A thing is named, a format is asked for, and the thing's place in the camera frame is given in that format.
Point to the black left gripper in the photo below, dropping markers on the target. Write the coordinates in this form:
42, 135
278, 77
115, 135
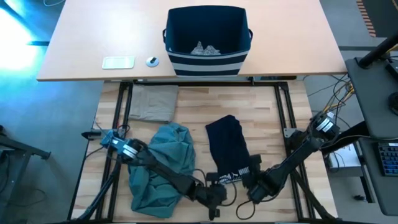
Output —
208, 196

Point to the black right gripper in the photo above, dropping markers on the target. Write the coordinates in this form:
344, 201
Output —
264, 185

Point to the navy boxer briefs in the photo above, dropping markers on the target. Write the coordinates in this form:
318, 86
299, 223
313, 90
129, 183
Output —
227, 143

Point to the teal shirt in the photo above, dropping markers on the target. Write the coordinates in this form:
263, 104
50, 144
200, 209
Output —
168, 146

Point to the khaki shorts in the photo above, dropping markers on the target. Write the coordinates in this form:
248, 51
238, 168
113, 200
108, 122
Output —
152, 102

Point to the navy white striped fabric bin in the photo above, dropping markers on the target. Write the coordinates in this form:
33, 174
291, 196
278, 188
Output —
208, 67

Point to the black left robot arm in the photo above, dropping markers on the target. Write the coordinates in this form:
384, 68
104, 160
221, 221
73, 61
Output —
164, 174

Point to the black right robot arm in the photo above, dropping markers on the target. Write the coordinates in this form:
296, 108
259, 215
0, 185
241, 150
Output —
295, 158

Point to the white box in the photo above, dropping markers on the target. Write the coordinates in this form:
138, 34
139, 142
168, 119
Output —
345, 161

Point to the black support bar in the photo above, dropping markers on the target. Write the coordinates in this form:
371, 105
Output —
351, 137

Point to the small black object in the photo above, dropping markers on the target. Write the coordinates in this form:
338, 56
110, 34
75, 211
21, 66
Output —
360, 198

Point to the white patterned crumpled cloth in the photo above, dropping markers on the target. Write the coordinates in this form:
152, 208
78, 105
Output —
210, 50

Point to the round silver desk grommet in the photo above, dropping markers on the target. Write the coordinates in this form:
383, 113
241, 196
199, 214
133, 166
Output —
152, 62

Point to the grey desk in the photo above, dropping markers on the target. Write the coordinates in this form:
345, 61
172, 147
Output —
370, 102

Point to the beige wooden desk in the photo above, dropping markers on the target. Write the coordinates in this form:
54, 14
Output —
280, 37

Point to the black keyboard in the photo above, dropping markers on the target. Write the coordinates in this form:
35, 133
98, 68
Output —
390, 158

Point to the black pole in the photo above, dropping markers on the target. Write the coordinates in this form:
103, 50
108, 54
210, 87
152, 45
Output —
376, 51

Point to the black flat device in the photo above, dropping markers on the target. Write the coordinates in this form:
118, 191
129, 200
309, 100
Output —
393, 70

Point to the black metal stand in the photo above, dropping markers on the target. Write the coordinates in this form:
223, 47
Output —
25, 148

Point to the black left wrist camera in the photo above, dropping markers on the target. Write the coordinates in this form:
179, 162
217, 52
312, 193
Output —
214, 214

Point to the grey metal bracket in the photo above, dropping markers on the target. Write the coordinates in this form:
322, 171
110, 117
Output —
287, 133

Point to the black aluminium table frame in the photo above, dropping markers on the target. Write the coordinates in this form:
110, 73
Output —
248, 84

